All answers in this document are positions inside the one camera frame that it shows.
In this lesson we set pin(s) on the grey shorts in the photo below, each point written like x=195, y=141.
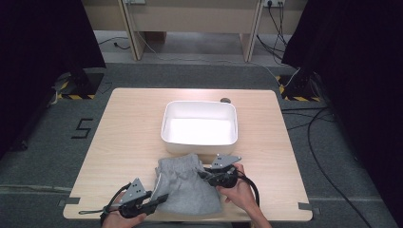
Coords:
x=187, y=186

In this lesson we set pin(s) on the white power strip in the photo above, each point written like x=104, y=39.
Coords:
x=275, y=2

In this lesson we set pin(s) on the black stand base striped tape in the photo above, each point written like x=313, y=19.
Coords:
x=85, y=84
x=299, y=88

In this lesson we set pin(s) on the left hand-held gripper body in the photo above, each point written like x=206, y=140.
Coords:
x=134, y=198

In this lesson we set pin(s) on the grey tape piece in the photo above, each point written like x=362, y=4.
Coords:
x=309, y=207
x=71, y=201

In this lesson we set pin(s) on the beige wooden desk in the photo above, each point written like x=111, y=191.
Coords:
x=193, y=15

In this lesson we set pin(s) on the person's left hand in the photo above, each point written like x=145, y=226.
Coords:
x=122, y=222

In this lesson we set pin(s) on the person's right hand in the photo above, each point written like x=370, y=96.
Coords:
x=240, y=193

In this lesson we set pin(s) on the black curtain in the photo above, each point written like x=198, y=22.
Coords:
x=41, y=63
x=358, y=79

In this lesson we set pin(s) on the white plastic bin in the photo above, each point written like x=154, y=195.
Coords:
x=199, y=129

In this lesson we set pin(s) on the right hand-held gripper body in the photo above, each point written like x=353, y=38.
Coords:
x=225, y=177

